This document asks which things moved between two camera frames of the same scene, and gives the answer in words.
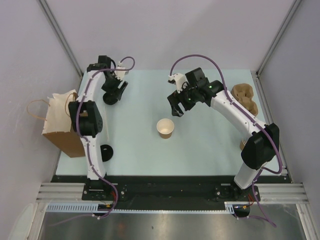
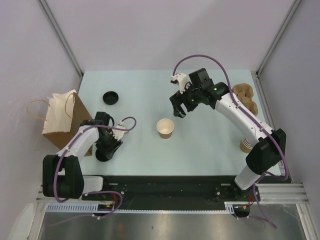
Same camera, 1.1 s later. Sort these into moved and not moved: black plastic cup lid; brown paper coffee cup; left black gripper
Moved: left black gripper
Not moved: black plastic cup lid; brown paper coffee cup
